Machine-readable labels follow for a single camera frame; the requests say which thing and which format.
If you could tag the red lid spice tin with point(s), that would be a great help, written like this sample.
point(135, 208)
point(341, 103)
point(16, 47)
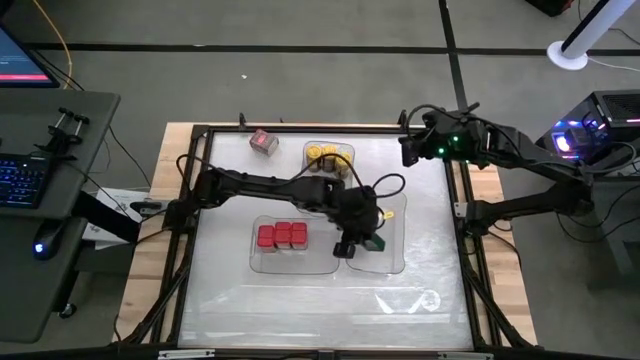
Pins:
point(299, 235)
point(264, 142)
point(266, 237)
point(283, 234)

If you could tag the glossy white table sheet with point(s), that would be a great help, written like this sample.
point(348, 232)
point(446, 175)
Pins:
point(310, 320)

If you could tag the grey desk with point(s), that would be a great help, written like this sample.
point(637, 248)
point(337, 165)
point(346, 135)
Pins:
point(30, 125)

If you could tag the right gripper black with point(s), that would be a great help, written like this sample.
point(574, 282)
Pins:
point(430, 142)

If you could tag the white tower fan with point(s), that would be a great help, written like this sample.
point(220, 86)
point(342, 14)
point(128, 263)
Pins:
point(567, 57)

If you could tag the black box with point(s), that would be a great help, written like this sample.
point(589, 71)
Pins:
point(550, 5)

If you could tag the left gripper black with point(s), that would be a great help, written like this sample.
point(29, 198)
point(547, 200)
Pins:
point(361, 234)

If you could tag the computer monitor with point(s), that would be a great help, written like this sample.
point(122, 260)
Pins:
point(20, 65)

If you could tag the clear plastic bin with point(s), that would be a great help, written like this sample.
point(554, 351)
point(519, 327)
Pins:
point(395, 250)
point(320, 260)
point(350, 147)

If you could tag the backlit black keyboard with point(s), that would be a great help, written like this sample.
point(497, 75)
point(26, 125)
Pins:
point(20, 180)

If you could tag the black clamp holder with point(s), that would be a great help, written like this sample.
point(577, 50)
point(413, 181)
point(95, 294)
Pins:
point(62, 135)

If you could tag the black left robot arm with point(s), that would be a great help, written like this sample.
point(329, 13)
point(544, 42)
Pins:
point(260, 185)

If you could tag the yellow lid spice jar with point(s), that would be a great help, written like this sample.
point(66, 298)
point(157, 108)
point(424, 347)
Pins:
point(329, 154)
point(344, 162)
point(314, 155)

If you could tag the black lit computer case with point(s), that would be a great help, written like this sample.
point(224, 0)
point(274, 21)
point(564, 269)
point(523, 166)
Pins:
point(615, 107)

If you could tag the grey equipment stand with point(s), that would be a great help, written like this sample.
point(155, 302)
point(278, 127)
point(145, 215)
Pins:
point(627, 250)

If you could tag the black metal table frame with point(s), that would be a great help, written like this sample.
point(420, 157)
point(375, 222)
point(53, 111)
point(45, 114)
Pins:
point(325, 129)

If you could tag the black caster wheel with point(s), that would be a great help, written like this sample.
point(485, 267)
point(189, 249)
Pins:
point(67, 310)

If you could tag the black computer mouse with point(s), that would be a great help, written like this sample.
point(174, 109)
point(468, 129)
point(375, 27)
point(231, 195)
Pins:
point(47, 242)

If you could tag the grey block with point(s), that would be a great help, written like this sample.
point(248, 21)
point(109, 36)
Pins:
point(377, 244)

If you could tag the white paper sheet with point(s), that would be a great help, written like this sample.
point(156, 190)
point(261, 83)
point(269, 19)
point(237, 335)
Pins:
point(117, 205)

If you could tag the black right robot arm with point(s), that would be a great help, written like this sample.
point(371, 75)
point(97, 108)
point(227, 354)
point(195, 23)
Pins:
point(525, 155)

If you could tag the silver metal bracket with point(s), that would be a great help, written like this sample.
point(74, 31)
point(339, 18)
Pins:
point(186, 354)
point(465, 356)

